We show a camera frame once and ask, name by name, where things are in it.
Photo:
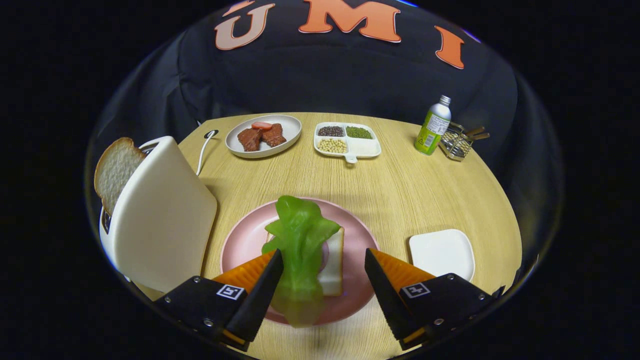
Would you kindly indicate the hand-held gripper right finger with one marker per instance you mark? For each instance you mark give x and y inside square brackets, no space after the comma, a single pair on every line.
[385,295]

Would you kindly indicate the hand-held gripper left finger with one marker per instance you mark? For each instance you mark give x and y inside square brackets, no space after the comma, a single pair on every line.
[260,300]

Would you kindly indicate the green lettuce leaf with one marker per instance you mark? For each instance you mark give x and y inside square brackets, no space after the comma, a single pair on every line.
[300,240]

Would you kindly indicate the crusted toast bread slice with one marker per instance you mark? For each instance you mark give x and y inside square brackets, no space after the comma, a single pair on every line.
[114,172]

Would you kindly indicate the square white bread slice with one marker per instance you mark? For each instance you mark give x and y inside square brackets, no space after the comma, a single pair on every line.
[334,265]

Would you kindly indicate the pink round plate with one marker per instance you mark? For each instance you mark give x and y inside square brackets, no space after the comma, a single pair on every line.
[245,240]

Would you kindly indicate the white square plate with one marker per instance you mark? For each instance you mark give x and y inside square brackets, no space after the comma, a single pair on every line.
[442,252]

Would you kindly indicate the white toaster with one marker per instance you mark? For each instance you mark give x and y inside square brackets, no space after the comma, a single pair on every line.
[165,225]

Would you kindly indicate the white divided dish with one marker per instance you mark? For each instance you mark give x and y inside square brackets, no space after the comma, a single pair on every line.
[364,146]

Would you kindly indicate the pile of yellow soybeans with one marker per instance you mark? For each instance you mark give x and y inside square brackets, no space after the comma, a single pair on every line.
[332,145]

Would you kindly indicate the brown meat piece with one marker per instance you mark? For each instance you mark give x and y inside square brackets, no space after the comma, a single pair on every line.
[273,136]
[249,140]

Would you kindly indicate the pile of green beans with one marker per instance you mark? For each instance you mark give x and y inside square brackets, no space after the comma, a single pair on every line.
[359,132]

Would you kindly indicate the silver green bottle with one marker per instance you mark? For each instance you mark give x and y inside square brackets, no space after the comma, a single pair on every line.
[432,130]

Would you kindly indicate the pile of dark red beans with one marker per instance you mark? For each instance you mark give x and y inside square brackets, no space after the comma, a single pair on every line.
[330,131]

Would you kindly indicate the red sausage slice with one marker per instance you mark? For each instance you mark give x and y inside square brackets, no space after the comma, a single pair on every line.
[261,125]

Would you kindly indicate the grey oval plate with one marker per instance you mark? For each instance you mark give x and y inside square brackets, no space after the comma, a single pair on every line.
[292,127]

